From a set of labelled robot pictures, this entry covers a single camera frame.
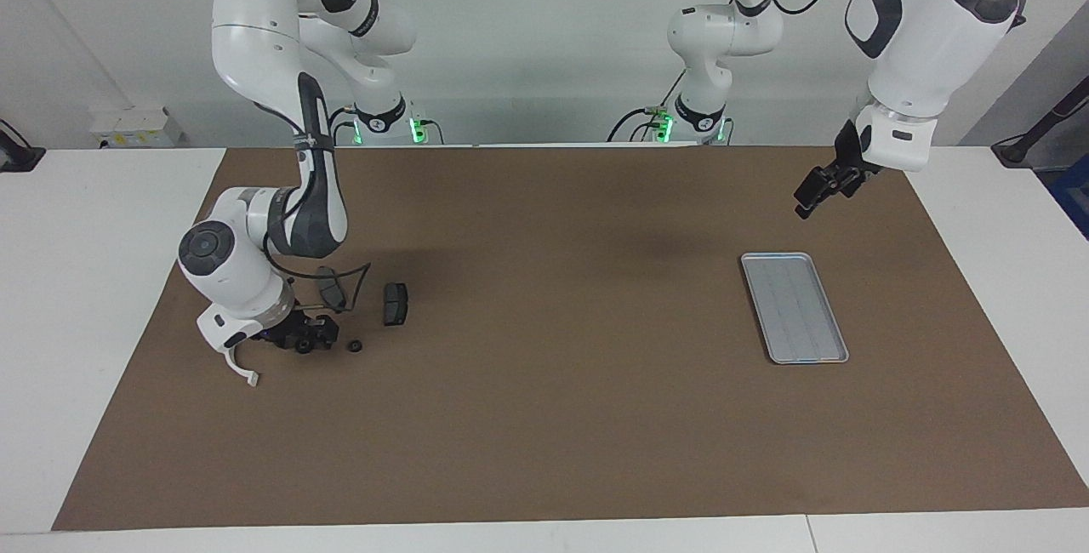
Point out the black table clamp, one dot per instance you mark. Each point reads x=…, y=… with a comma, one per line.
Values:
x=17, y=157

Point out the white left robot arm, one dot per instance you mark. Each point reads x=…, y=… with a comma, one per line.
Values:
x=927, y=42

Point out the long grey brake pad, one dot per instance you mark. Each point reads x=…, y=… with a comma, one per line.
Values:
x=332, y=291

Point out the large black bearing gear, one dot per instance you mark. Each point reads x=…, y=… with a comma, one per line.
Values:
x=304, y=348

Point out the short grey brake pad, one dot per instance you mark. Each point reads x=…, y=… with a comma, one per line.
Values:
x=396, y=304

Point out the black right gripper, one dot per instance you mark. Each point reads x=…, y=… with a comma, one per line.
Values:
x=302, y=325

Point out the white power strip box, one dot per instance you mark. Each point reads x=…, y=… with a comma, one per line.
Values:
x=136, y=128

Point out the black angled stand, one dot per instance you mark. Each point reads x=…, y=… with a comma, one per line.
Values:
x=1034, y=136

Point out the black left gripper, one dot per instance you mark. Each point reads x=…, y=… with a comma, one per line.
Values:
x=851, y=153

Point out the white curved plastic bracket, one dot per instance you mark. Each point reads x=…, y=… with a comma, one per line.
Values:
x=242, y=373

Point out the silver metal tray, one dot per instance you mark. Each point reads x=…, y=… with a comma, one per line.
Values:
x=794, y=308

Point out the brown table mat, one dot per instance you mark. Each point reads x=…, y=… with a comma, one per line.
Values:
x=544, y=417

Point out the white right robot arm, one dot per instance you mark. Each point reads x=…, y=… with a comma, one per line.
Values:
x=264, y=25

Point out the blue box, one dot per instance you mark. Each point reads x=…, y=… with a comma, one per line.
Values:
x=1074, y=196

